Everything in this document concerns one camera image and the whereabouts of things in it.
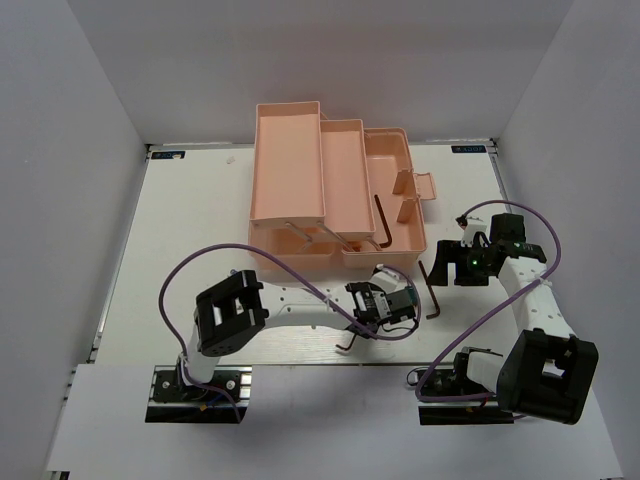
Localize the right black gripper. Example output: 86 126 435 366
426 239 495 286

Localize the medium brown hex key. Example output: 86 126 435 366
418 260 441 320

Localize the large brown hex key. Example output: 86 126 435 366
374 194 393 250

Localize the pink plastic toolbox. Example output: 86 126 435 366
248 101 437 270

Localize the small brown hex key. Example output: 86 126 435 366
335 333 360 354

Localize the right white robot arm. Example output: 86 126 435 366
429 240 599 425

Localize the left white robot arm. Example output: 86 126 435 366
176 267 419 399

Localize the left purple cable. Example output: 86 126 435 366
158 243 421 421

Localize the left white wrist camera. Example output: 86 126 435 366
369 264 401 293

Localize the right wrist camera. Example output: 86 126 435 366
455 212 529 249

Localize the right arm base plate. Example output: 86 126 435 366
418 366 520 426

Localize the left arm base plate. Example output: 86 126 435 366
145 365 252 424

